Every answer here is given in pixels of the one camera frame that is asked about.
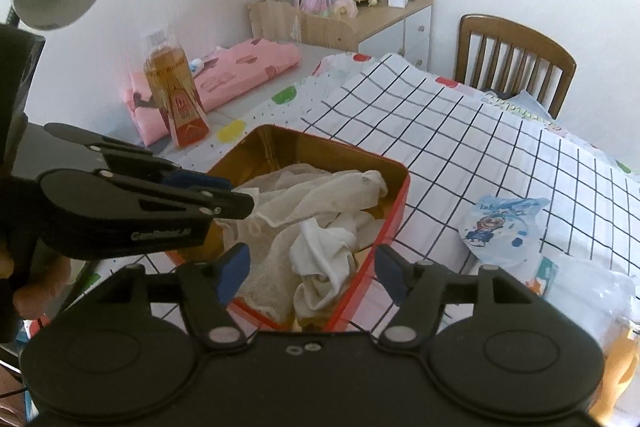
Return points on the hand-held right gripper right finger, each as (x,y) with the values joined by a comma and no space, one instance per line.
(391,274)

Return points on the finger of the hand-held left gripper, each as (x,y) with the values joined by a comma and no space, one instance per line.
(220,205)
(200,183)

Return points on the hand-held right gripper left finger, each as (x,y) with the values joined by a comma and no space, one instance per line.
(232,272)

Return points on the beige mesh cloth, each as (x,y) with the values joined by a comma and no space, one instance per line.
(280,197)

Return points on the red tin box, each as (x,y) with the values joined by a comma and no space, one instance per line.
(395,207)

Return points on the white cloth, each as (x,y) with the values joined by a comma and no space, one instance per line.
(320,257)

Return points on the blue cartoon wet wipes packet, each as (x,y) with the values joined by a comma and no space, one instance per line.
(500,227)

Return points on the clear plastic bag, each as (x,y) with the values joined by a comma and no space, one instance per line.
(590,297)

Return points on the person's left hand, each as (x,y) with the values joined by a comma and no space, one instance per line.
(50,277)

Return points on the amber liquid bottle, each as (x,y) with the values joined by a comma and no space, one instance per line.
(172,82)

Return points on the pink folded cloth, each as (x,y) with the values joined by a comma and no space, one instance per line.
(240,64)

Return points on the white black checked blanket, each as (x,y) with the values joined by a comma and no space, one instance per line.
(450,132)

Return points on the printed pillow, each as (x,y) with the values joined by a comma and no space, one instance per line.
(525,107)

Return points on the wooden cabinet with white drawers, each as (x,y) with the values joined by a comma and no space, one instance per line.
(380,24)

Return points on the orange plastic object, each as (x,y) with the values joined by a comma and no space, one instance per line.
(617,357)

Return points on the small white card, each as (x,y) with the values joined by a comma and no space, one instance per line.
(397,0)

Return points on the wooden chair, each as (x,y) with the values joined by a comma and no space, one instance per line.
(515,29)

